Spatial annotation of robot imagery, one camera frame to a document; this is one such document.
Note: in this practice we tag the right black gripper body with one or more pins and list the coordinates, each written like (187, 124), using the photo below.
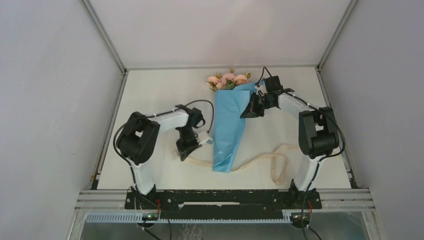
(259, 104)

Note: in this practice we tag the white cable duct strip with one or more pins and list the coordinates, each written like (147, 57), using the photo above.
(110, 217)

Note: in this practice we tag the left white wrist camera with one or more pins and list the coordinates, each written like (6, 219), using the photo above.
(205, 138)

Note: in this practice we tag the blue wrapping paper sheet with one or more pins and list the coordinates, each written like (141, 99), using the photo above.
(228, 127)

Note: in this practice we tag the pink fake flower bunch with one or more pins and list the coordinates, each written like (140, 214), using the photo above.
(227, 81)

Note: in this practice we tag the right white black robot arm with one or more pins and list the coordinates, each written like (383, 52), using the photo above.
(319, 136)

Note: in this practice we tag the cream lace ribbon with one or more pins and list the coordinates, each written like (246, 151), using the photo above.
(273, 170)

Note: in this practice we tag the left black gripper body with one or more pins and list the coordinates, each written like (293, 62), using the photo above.
(187, 141)

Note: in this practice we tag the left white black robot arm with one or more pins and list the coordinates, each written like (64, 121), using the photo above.
(135, 140)

